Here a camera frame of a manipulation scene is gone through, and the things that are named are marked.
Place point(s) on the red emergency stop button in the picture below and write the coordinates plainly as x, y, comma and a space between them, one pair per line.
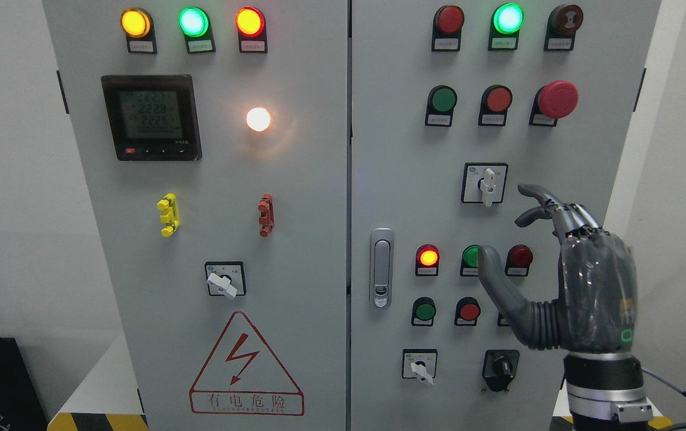
553, 102

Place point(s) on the red push button upper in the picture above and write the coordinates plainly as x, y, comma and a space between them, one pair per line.
495, 102

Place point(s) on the right gray cabinet door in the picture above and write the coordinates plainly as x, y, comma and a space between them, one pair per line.
408, 177

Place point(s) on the green push button upper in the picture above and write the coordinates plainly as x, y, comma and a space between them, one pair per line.
441, 102

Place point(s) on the gray robotic right hand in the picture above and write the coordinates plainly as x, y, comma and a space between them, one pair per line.
595, 310

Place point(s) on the yellow terminal clip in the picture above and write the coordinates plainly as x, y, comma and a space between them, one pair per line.
169, 215

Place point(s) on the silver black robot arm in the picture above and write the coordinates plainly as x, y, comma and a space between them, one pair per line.
606, 392

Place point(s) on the electrical hazard warning sticker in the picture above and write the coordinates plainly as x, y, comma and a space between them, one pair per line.
244, 376

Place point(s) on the black rotary selector switch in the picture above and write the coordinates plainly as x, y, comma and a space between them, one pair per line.
499, 368

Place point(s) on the silver door latch handle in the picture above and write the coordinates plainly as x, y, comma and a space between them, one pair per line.
381, 264

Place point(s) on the red push button lower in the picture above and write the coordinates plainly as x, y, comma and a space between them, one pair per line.
467, 312

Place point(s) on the green indicator middle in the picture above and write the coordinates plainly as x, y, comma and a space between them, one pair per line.
469, 263

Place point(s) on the red push button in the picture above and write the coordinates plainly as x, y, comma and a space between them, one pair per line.
467, 312
495, 102

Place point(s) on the red terminal clip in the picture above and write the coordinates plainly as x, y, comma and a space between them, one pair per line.
266, 215

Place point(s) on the white glowing indicator light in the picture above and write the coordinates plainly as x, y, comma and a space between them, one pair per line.
258, 119

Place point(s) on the top red indicator light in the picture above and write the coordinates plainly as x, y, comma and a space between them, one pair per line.
448, 22

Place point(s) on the lit red-orange indicator middle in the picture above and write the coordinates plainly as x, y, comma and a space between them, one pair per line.
427, 261

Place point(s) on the dark red buzzer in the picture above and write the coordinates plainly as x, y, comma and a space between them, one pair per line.
563, 23

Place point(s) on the green push button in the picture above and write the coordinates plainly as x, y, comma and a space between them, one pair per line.
441, 102
423, 312

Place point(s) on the top green lit indicator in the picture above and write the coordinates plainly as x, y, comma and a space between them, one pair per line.
505, 25

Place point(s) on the left gray cabinet door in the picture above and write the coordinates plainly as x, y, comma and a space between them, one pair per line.
295, 279

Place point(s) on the yellow indicator light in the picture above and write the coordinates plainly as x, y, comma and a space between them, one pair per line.
139, 31

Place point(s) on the green indicator light left door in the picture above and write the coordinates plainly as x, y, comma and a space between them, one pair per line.
196, 28

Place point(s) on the red-orange indicator light left door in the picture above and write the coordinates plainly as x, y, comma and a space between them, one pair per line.
251, 30

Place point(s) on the gray cabinet door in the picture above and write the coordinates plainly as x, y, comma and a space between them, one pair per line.
408, 177
295, 279

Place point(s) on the green push button lower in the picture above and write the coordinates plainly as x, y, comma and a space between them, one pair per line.
423, 312

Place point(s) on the digital power meter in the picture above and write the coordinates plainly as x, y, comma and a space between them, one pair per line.
152, 117

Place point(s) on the gray rotary switch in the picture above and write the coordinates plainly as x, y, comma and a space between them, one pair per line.
484, 183
420, 364
225, 279

